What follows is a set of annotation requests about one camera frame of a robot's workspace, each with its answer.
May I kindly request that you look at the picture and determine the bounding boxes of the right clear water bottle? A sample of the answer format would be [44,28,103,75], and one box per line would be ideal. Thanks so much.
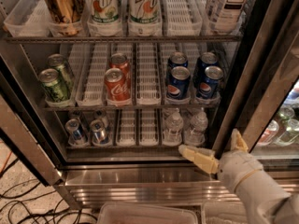
[184,111,208,146]

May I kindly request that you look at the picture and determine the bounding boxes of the orange floor cable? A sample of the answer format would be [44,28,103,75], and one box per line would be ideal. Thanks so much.
[0,150,13,175]

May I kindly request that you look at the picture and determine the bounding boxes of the top wire shelf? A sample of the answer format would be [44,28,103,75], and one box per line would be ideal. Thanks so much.
[5,35,242,44]

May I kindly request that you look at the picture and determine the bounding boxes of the front left blue silver can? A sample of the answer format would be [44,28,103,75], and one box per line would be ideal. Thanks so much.
[65,119,88,145]

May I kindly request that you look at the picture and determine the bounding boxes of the right 7up bottle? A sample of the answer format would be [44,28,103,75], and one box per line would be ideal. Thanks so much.
[129,0,159,24]

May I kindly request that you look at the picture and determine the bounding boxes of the pepsi can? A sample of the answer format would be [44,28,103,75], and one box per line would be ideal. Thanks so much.
[166,66,191,100]
[167,51,188,69]
[192,52,219,86]
[196,65,223,99]

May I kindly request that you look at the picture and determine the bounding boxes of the clear water bottle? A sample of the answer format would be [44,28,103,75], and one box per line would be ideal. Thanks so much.
[184,111,208,146]
[164,112,184,147]

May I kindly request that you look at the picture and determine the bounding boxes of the gold tall can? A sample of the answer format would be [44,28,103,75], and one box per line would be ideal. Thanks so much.
[45,0,85,35]

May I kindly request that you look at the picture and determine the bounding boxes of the green can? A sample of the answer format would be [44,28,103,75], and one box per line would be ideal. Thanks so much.
[47,53,74,90]
[38,68,70,103]

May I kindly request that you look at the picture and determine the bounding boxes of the red coca-cola can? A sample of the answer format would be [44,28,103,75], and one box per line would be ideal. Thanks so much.
[104,68,130,101]
[109,52,131,86]

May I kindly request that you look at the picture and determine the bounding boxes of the white tea bottle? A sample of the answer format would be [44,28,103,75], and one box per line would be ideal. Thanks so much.
[206,0,247,34]

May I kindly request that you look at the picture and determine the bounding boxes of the front red coca-cola can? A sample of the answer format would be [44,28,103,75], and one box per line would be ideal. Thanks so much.
[104,68,130,101]

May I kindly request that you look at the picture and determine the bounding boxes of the front right blue silver can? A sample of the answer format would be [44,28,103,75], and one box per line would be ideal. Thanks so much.
[90,119,108,146]

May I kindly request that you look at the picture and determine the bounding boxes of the rear red coca-cola can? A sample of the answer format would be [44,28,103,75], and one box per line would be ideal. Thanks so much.
[109,52,131,86]

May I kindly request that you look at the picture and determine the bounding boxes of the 7up bottle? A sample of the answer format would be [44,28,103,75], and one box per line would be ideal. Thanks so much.
[129,0,159,24]
[88,0,120,24]

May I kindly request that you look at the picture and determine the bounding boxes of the middle wire shelf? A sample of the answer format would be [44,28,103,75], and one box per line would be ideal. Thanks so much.
[43,104,218,111]

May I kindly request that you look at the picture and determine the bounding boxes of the wire shelf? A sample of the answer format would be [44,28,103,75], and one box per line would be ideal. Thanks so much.
[43,104,218,111]
[5,35,242,44]

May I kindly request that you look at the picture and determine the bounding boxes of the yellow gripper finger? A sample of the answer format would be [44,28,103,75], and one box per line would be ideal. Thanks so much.
[178,145,219,175]
[231,129,249,152]

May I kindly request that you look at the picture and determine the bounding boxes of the right clear plastic bin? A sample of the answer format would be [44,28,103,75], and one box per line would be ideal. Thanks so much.
[201,201,248,224]

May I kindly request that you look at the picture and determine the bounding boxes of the clear plastic bin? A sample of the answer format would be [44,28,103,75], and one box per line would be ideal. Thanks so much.
[201,201,248,224]
[96,203,198,224]

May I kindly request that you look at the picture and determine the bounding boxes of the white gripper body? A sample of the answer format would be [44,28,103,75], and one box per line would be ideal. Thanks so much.
[217,150,263,192]

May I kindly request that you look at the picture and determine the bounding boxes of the left clear plastic bin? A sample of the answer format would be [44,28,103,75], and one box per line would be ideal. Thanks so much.
[96,203,198,224]

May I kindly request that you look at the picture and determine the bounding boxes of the glass fridge door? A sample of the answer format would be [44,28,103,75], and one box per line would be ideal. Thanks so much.
[213,0,299,170]

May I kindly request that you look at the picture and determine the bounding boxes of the empty white lane tray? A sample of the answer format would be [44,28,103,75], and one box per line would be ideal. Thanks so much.
[136,43,162,105]

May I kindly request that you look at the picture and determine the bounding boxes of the rear right blue silver can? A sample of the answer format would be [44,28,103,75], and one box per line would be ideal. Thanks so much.
[93,110,109,129]

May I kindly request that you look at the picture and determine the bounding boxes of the stainless steel fridge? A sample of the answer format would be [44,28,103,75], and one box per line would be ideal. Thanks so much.
[0,0,298,209]

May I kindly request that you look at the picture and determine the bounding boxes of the rear green can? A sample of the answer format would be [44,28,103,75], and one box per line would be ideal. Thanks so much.
[47,53,74,90]

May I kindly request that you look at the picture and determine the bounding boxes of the blue silver can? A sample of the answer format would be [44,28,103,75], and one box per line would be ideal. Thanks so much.
[93,110,109,129]
[90,119,108,146]
[65,119,88,145]

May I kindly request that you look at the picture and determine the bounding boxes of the front green can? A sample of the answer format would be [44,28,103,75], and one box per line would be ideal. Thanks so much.
[38,68,70,103]

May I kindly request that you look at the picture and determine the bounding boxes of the left clear water bottle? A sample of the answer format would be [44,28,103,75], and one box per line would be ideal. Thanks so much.
[164,112,184,147]

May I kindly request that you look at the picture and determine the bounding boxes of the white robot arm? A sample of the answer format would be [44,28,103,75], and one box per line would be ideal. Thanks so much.
[178,129,299,224]

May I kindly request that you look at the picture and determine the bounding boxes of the black floor cables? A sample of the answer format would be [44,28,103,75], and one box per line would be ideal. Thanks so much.
[0,157,98,224]

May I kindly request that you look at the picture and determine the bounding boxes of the left 7up bottle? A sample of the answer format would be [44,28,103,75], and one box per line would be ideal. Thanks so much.
[88,0,120,24]

